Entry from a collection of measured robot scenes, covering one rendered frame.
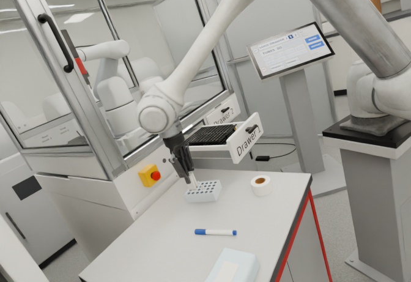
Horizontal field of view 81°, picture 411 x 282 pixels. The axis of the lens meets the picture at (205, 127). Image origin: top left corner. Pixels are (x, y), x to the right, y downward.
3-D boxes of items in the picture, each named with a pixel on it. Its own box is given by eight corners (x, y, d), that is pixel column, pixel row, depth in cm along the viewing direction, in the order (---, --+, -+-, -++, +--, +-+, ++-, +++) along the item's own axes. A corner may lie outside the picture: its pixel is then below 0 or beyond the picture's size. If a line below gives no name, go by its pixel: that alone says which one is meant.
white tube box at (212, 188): (222, 187, 96) (219, 179, 95) (216, 201, 89) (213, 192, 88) (195, 189, 102) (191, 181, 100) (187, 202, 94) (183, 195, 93)
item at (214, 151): (258, 131, 118) (255, 120, 116) (234, 159, 99) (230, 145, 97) (196, 135, 143) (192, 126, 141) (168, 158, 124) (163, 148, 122)
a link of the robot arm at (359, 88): (375, 101, 105) (370, 51, 99) (414, 109, 88) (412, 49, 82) (340, 112, 105) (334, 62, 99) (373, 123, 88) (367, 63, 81)
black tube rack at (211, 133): (240, 135, 120) (236, 123, 118) (222, 153, 107) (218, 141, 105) (205, 137, 134) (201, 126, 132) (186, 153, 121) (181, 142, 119)
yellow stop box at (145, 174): (163, 177, 104) (156, 163, 102) (151, 188, 99) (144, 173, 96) (155, 177, 107) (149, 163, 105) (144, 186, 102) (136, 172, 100)
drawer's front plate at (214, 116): (236, 114, 161) (231, 98, 158) (214, 133, 140) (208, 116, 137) (234, 114, 162) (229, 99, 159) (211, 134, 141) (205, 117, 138)
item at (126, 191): (240, 111, 169) (235, 92, 165) (128, 211, 95) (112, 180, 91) (153, 123, 228) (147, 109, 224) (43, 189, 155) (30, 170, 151)
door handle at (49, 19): (79, 68, 80) (49, 8, 74) (71, 70, 78) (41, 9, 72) (73, 71, 83) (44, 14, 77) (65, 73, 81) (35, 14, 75)
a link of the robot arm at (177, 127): (181, 112, 88) (187, 127, 89) (161, 117, 91) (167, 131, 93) (170, 122, 80) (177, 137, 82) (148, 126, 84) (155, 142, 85)
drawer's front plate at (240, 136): (263, 132, 118) (257, 111, 115) (237, 164, 97) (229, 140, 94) (260, 132, 119) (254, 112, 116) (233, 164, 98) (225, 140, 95)
